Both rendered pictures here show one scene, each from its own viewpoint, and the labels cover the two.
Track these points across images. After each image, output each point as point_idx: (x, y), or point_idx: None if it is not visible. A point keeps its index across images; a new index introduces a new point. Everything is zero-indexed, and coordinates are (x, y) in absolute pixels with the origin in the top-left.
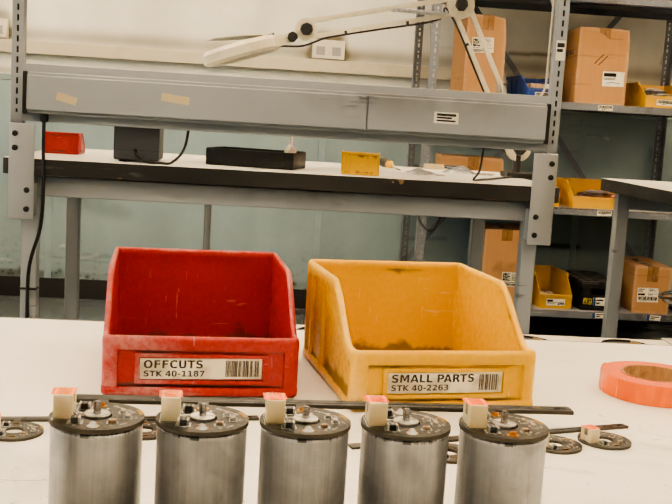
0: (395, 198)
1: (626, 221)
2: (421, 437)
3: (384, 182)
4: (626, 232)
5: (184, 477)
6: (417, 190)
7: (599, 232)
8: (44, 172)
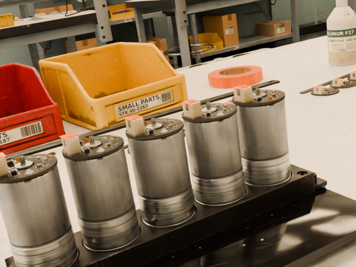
0: (27, 35)
1: (142, 20)
2: (228, 114)
3: (19, 28)
4: (143, 26)
5: (99, 185)
6: (38, 28)
7: (127, 30)
8: None
